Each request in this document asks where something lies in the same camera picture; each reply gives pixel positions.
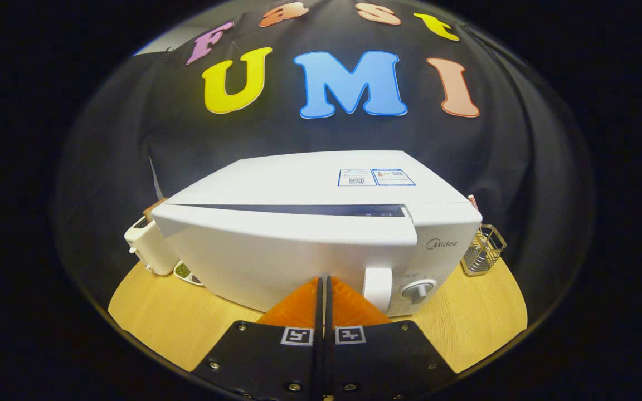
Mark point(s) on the pink striped straw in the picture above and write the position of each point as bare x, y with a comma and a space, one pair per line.
472, 201

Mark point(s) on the toasted bread slice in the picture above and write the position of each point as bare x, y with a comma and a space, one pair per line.
154, 209

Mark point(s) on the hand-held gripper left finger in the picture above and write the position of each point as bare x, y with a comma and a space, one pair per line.
265, 356

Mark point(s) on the small white snack dish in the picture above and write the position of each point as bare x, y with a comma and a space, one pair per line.
183, 271

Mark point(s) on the cream toaster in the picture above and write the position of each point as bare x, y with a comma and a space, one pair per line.
151, 250

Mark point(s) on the white microwave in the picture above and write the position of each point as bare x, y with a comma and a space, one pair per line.
298, 256

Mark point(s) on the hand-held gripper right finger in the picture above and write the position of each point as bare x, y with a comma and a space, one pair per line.
388, 356

